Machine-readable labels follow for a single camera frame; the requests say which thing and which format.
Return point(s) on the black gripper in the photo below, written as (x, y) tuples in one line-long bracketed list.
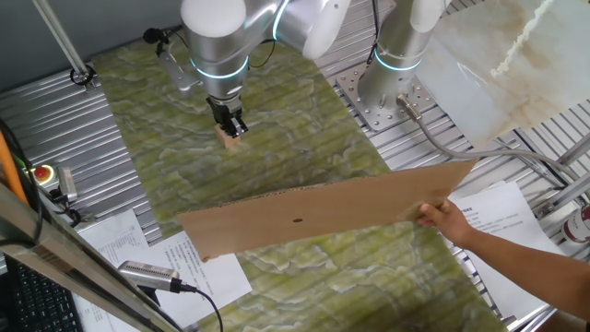
[(223, 108)]

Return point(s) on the small wooden cube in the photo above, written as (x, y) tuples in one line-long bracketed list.
[(227, 140)]

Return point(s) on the cardboard sheet with checkerboard print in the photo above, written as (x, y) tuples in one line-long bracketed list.
[(322, 212)]

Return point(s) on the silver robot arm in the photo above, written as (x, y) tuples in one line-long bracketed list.
[(221, 50)]

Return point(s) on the person's bare forearm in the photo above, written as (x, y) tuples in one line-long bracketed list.
[(534, 272)]

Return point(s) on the person's bare hand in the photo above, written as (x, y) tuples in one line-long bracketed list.
[(447, 221)]

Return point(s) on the green marble pattern mat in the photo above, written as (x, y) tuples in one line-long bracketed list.
[(286, 138)]

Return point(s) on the white paper with text list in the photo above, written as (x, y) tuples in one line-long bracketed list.
[(216, 276)]

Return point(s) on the white paper with printed table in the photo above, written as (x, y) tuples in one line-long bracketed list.
[(115, 235)]

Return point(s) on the thin metal stand rod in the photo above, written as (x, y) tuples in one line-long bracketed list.
[(60, 37)]

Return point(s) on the red emergency stop button box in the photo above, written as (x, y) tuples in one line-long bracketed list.
[(42, 174)]

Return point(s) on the black computer keyboard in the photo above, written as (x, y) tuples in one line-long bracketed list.
[(41, 304)]

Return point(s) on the white marble pattern sheet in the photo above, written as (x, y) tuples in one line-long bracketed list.
[(507, 69)]

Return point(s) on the white printed paper sheet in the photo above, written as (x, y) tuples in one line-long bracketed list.
[(502, 221)]

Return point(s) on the red and white can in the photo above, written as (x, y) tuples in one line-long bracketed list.
[(578, 226)]

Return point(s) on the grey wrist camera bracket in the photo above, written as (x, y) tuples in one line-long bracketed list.
[(180, 74)]

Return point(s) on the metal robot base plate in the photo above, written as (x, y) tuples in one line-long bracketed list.
[(378, 117)]

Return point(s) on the silver depth camera on clamp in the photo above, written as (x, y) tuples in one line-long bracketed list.
[(67, 183)]

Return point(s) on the black camera clamp mount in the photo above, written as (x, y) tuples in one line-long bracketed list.
[(69, 213)]

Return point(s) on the aluminium frame bar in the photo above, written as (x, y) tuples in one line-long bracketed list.
[(69, 258)]

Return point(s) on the aluminium frame profile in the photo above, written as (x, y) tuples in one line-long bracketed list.
[(571, 189)]

